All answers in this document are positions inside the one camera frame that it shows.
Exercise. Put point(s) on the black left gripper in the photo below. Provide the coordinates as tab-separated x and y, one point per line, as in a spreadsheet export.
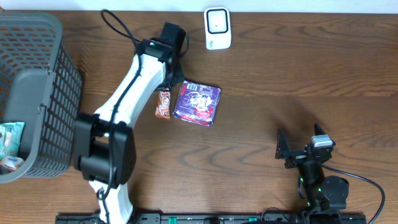
173	78

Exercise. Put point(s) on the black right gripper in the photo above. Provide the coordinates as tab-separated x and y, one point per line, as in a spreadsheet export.
282	152

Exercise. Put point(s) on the purple snack packet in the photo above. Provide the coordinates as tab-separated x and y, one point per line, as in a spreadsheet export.
197	103

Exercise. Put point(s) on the orange chocolate bar wrapper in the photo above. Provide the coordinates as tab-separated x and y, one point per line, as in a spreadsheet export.
163	104

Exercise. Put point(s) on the teal snack packet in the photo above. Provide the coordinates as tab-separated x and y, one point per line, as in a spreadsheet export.
11	134

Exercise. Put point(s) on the small orange white box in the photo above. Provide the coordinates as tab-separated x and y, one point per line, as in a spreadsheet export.
10	164

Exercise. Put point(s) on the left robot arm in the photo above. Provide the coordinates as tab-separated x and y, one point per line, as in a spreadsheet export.
103	144

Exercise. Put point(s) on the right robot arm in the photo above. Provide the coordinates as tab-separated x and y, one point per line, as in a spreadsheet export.
326	196

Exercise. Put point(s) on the white barcode scanner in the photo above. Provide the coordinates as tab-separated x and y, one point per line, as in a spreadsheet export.
217	28

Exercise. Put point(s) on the grey plastic mesh basket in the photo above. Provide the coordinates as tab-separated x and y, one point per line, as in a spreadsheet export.
41	87

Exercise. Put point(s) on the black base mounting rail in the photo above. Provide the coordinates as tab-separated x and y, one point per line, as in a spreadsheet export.
156	218

